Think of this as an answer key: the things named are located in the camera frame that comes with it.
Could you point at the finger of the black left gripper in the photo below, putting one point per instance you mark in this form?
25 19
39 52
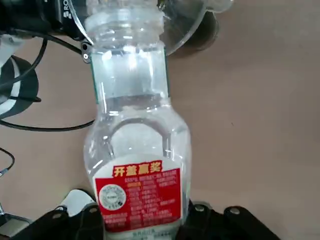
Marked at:
85 53

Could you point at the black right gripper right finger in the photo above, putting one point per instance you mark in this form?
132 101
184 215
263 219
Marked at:
225 227

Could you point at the clear drink bottle red label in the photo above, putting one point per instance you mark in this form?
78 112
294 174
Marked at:
137 125

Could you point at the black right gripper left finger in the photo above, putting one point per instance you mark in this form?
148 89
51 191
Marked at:
50 225

